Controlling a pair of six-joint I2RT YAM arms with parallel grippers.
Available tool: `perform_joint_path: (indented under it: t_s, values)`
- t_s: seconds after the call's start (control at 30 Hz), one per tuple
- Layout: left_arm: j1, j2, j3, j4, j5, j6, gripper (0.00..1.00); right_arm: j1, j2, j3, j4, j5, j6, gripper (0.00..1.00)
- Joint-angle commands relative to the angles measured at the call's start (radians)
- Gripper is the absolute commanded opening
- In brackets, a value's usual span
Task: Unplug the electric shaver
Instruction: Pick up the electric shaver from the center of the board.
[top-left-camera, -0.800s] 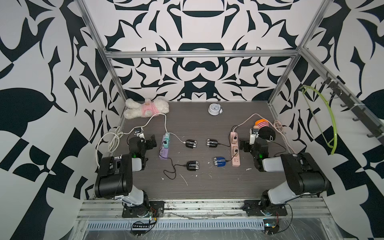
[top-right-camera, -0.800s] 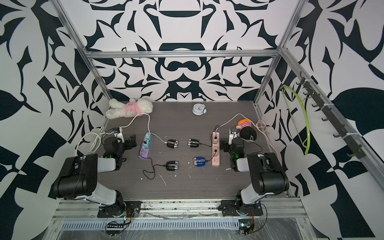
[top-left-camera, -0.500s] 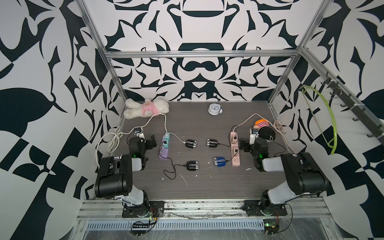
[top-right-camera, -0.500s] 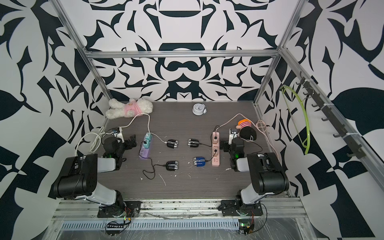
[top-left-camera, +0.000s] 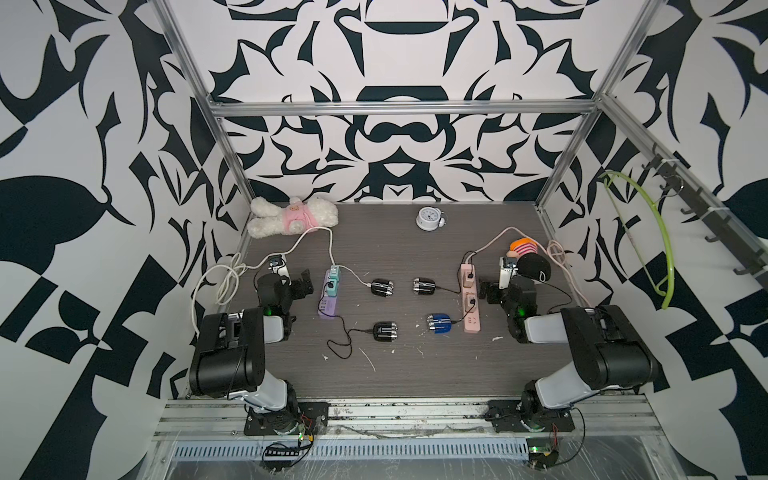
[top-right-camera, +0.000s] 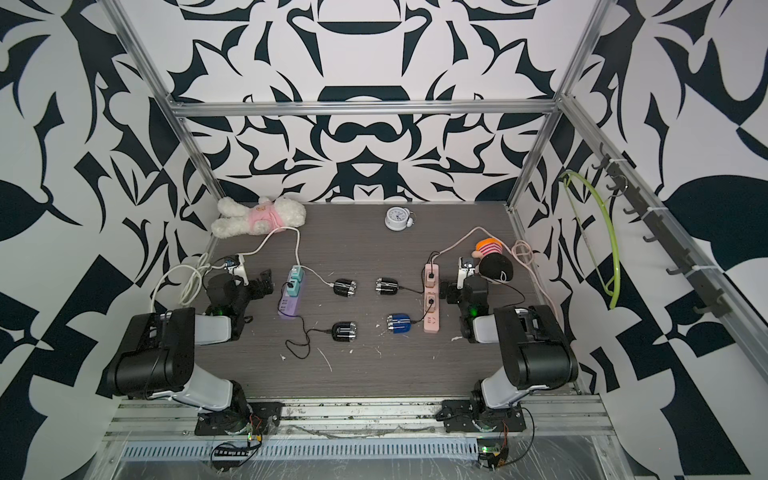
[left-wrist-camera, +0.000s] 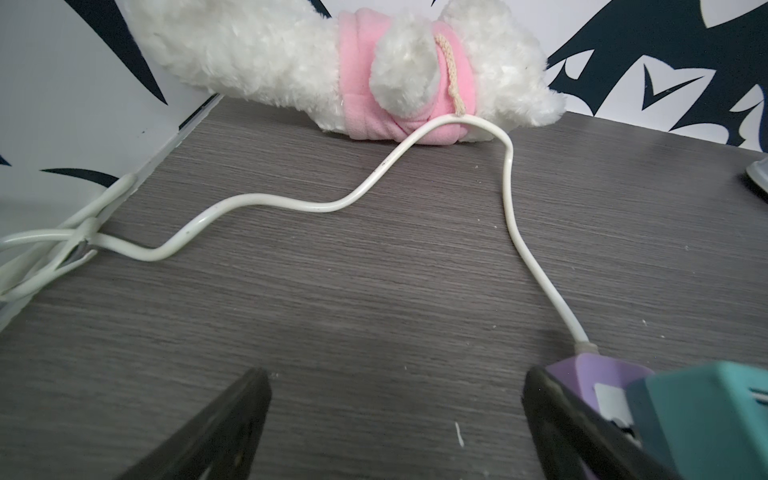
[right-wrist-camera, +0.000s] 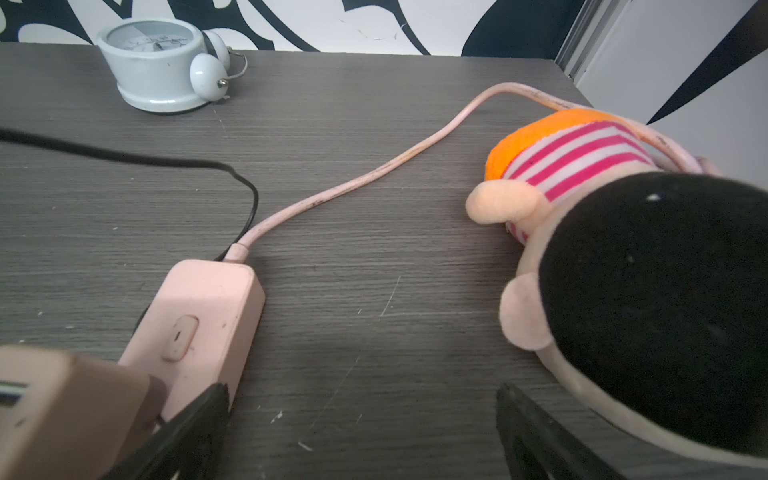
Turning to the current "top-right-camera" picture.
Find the teal USB charger front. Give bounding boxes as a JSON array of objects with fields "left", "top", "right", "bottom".
[{"left": 285, "top": 279, "right": 302, "bottom": 298}]

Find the teal usb charger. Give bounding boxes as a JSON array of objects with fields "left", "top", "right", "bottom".
[
  {"left": 289, "top": 265, "right": 304, "bottom": 284},
  {"left": 285, "top": 279, "right": 302, "bottom": 298}
]

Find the black shaver cable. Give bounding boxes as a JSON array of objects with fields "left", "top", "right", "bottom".
[{"left": 277, "top": 299, "right": 335, "bottom": 361}]

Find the white shaver cable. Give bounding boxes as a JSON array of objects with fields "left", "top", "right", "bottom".
[{"left": 301, "top": 263, "right": 336, "bottom": 290}]

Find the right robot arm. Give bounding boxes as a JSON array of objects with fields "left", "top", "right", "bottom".
[{"left": 435, "top": 275, "right": 579, "bottom": 433}]

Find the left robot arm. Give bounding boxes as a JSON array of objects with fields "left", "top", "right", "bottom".
[{"left": 105, "top": 269, "right": 274, "bottom": 436}]

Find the blue electric shaver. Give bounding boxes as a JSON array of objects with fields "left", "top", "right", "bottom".
[{"left": 387, "top": 314, "right": 412, "bottom": 334}]

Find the pink power strip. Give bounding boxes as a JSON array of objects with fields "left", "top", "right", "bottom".
[{"left": 422, "top": 263, "right": 440, "bottom": 333}]

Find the purple power strip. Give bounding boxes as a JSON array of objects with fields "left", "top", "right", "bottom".
[{"left": 278, "top": 274, "right": 301, "bottom": 319}]

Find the black haired doll toy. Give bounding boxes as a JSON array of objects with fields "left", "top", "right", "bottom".
[{"left": 472, "top": 238, "right": 514, "bottom": 283}]

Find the white pink plush toy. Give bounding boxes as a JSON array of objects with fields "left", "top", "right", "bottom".
[{"left": 211, "top": 197, "right": 307, "bottom": 239}]

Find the small white alarm clock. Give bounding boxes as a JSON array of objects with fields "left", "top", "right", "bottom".
[{"left": 385, "top": 206, "right": 415, "bottom": 232}]

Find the black hook rack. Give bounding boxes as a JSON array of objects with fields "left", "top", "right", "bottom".
[{"left": 594, "top": 142, "right": 734, "bottom": 318}]

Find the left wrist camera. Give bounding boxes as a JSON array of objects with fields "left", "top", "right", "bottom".
[{"left": 223, "top": 254, "right": 250, "bottom": 286}]

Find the white power strip cable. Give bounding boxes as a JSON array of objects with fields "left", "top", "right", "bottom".
[{"left": 148, "top": 225, "right": 302, "bottom": 313}]

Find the pink power strip cable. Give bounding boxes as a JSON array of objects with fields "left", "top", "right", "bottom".
[{"left": 434, "top": 226, "right": 562, "bottom": 325}]

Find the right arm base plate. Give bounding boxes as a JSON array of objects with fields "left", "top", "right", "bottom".
[{"left": 435, "top": 400, "right": 527, "bottom": 434}]

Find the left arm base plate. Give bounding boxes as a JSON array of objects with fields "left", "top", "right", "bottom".
[{"left": 194, "top": 402, "right": 284, "bottom": 437}]

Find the green hoop on wall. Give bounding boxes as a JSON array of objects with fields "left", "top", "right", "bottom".
[{"left": 559, "top": 170, "right": 622, "bottom": 310}]

